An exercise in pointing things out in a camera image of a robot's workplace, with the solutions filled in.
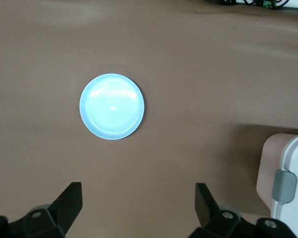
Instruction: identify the brown table mat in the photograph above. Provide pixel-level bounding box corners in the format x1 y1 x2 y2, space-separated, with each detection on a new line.
0 0 298 238

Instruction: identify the light blue round plate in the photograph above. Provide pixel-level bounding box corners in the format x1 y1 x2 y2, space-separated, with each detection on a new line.
79 72 147 141

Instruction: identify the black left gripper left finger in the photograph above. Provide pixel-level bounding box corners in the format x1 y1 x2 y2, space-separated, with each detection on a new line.
0 182 83 238

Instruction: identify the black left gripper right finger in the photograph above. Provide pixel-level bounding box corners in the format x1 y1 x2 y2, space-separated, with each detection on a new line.
188 182 297 238

